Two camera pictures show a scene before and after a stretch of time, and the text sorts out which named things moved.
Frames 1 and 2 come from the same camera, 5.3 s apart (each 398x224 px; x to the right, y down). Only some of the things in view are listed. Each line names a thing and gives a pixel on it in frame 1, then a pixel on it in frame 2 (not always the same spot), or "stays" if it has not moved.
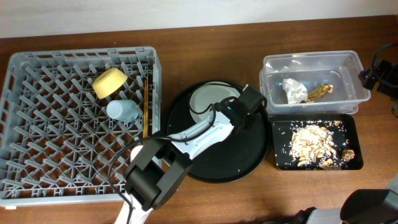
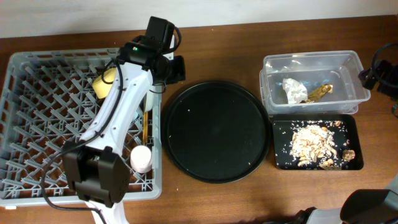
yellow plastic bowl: x=108 y=81 stays
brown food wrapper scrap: x=320 y=92 stays
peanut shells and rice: x=312 y=144 stays
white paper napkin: x=296 y=91 stays
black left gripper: x=254 y=101 to x=178 y=70
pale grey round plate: x=209 y=93 to x=149 y=101
